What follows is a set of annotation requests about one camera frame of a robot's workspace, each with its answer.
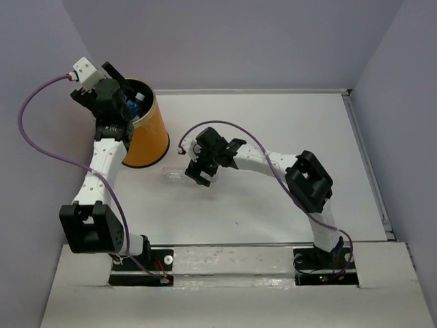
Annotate orange cylindrical bin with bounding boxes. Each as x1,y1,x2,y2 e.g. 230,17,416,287
122,78,170,169

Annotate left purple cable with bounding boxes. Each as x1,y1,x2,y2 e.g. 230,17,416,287
17,74,171,284

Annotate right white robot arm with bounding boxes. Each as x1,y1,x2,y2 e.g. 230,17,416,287
178,127,344,269

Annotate blue label plastic bottle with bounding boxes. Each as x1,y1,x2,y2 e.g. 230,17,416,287
126,100,139,121

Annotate clear bottle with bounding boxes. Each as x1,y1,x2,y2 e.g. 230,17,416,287
161,167,195,186
135,92,145,107

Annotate white cardboard front panel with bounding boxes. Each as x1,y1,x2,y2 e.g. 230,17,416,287
42,242,433,327

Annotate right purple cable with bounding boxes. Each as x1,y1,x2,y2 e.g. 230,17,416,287
179,120,354,283

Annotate purple cable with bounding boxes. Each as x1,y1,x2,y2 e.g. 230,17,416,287
179,120,354,283
17,74,171,284

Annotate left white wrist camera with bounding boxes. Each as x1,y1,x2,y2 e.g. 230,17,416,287
67,57,106,92

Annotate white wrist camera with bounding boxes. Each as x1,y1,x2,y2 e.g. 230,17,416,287
67,57,106,92
177,137,201,162

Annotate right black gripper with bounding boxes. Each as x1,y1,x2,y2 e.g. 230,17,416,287
185,142,220,187

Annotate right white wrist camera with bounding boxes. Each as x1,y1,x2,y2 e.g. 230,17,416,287
177,137,201,162

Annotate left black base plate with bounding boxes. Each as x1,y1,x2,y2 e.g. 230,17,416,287
108,247,174,287

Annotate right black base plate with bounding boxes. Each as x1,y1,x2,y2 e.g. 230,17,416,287
292,247,359,286

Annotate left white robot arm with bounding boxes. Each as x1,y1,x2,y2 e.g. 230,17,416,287
59,57,152,270

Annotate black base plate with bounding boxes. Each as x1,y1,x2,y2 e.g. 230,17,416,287
108,247,174,287
292,247,359,286

